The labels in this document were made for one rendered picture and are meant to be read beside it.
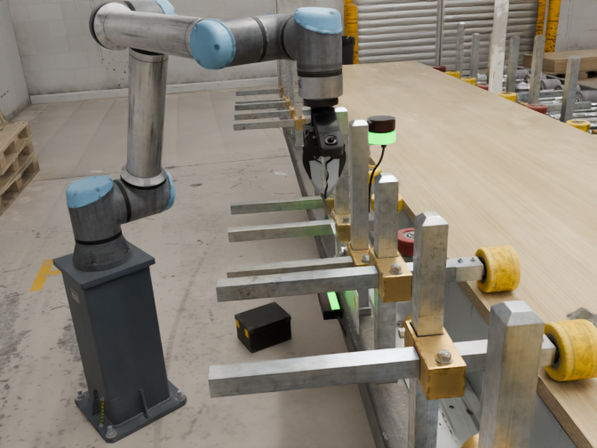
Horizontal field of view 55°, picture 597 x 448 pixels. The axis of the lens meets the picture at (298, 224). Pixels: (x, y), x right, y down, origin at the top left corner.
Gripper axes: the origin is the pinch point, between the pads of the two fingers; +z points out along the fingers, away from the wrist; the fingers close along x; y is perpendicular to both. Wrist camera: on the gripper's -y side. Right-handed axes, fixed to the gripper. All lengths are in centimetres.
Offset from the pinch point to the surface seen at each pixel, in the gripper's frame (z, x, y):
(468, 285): 11.2, -22.9, -24.2
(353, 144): -10.1, -6.3, 0.8
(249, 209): 20, 17, 47
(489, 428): -1, -6, -73
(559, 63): 76, -409, 660
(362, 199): 2.2, -8.0, 0.8
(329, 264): 15.2, 0.0, -2.9
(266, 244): 101, 11, 201
